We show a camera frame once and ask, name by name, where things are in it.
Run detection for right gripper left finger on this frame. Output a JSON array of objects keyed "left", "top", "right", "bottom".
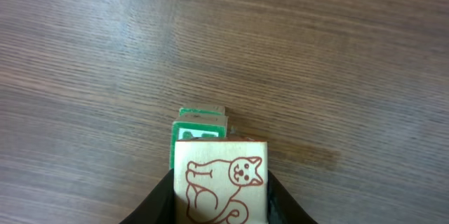
[{"left": 120, "top": 169, "right": 175, "bottom": 224}]

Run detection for green N letter block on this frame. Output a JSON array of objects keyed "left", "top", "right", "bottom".
[{"left": 169, "top": 113, "right": 228, "bottom": 169}]

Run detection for green V letter block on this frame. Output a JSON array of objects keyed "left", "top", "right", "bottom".
[{"left": 179, "top": 103, "right": 226, "bottom": 116}]

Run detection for white block green bottom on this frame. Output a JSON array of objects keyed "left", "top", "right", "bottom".
[{"left": 173, "top": 140, "right": 268, "bottom": 224}]

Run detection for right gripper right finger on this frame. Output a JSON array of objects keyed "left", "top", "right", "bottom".
[{"left": 267, "top": 171, "right": 318, "bottom": 224}]

